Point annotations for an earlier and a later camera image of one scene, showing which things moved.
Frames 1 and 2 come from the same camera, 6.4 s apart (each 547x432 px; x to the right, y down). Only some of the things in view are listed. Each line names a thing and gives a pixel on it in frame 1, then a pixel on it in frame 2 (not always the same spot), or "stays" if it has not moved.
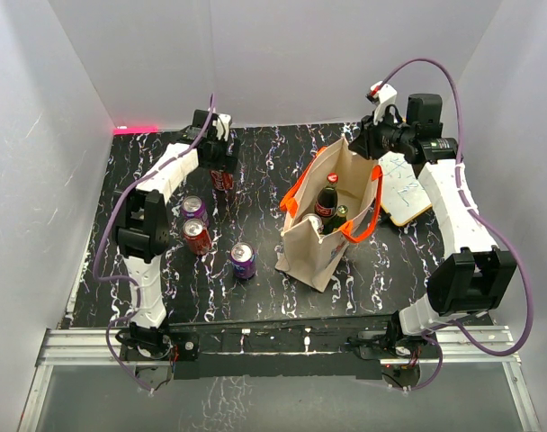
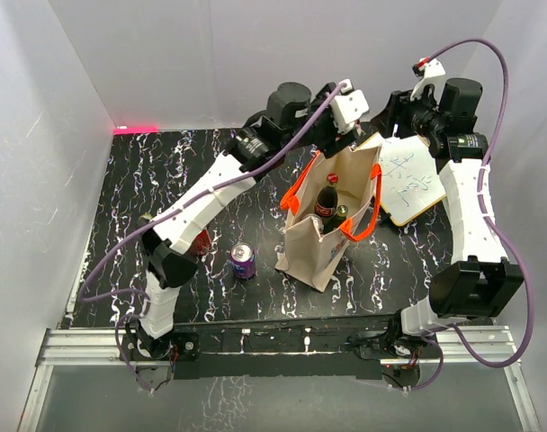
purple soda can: x=316 y=220 stays
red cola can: x=197 y=238 stays
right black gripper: x=365 y=143 -> x=398 y=111
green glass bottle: x=331 y=224 stays
